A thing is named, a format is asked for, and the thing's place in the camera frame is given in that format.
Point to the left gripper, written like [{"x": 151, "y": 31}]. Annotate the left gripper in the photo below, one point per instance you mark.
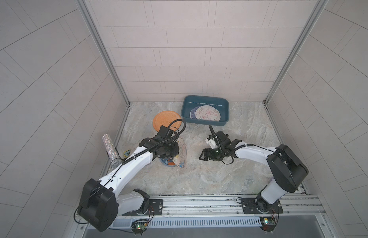
[{"x": 175, "y": 151}]

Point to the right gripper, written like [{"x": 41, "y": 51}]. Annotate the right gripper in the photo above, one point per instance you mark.
[{"x": 209, "y": 149}]

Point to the beige mandala coaster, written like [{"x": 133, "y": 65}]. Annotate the beige mandala coaster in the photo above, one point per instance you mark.
[{"x": 180, "y": 159}]

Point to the orange round coaster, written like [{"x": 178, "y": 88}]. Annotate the orange round coaster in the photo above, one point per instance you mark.
[{"x": 164, "y": 118}]

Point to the white butterfly flower coaster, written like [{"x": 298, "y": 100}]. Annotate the white butterfly flower coaster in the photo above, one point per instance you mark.
[{"x": 208, "y": 113}]

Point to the teal storage box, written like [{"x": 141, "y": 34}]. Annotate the teal storage box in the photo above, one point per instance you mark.
[{"x": 192, "y": 101}]

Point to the blue bear coaster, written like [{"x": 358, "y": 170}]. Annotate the blue bear coaster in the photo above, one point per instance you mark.
[{"x": 168, "y": 162}]

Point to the purple bunny coaster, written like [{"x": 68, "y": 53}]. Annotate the purple bunny coaster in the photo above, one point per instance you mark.
[{"x": 193, "y": 113}]

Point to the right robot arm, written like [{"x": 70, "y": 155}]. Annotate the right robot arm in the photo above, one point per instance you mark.
[{"x": 287, "y": 169}]

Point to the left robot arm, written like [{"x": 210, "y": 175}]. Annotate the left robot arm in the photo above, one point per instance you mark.
[{"x": 101, "y": 201}]

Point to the small colourful sticker toy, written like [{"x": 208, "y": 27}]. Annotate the small colourful sticker toy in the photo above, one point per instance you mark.
[{"x": 127, "y": 153}]

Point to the glitter microphone on stand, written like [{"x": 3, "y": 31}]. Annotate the glitter microphone on stand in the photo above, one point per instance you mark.
[{"x": 113, "y": 155}]

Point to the left controller board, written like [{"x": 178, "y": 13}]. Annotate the left controller board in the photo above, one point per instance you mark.
[{"x": 139, "y": 226}]

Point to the controller board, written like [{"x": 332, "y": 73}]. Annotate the controller board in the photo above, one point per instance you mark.
[
  {"x": 139, "y": 226},
  {"x": 268, "y": 224}
]

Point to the right controller board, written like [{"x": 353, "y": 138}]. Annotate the right controller board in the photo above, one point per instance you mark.
[{"x": 268, "y": 224}]

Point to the aluminium mounting rail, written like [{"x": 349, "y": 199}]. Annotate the aluminium mounting rail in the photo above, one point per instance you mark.
[{"x": 226, "y": 205}]

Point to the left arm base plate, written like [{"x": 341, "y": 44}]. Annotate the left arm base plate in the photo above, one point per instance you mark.
[{"x": 155, "y": 205}]

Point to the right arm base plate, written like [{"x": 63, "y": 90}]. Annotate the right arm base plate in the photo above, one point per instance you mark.
[{"x": 249, "y": 206}]

